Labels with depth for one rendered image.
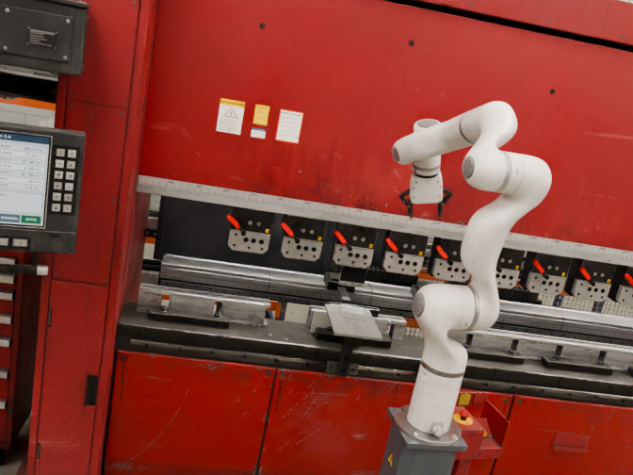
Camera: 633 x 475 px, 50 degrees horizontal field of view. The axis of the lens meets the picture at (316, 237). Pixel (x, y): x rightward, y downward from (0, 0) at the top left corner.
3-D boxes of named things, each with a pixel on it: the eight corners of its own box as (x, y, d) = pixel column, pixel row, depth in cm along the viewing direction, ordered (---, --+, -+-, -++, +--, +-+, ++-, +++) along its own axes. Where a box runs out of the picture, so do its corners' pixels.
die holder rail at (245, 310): (136, 311, 257) (138, 287, 254) (137, 305, 263) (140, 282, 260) (267, 327, 265) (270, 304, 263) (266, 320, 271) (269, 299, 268)
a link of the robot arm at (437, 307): (472, 379, 183) (495, 297, 176) (410, 377, 177) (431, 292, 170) (451, 357, 194) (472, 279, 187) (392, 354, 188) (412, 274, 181)
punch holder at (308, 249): (280, 256, 256) (287, 215, 251) (278, 249, 264) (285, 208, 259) (318, 262, 258) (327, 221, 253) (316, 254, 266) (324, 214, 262)
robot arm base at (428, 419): (471, 448, 184) (488, 387, 179) (405, 444, 180) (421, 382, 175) (446, 410, 202) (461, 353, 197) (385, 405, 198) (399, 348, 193)
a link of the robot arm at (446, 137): (444, 153, 178) (393, 171, 206) (494, 139, 183) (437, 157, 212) (434, 120, 177) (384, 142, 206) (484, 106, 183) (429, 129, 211)
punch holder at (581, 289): (572, 298, 275) (584, 259, 271) (562, 289, 283) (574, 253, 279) (606, 303, 278) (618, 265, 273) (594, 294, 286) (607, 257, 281)
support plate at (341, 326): (333, 335, 242) (334, 332, 241) (324, 305, 267) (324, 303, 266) (382, 340, 245) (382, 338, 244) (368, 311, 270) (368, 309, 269)
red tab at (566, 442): (554, 450, 281) (559, 435, 279) (552, 447, 283) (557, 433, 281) (587, 453, 284) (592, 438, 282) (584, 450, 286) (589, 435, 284)
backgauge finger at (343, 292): (331, 303, 272) (333, 291, 271) (323, 280, 297) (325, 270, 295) (360, 306, 274) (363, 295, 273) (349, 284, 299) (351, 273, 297)
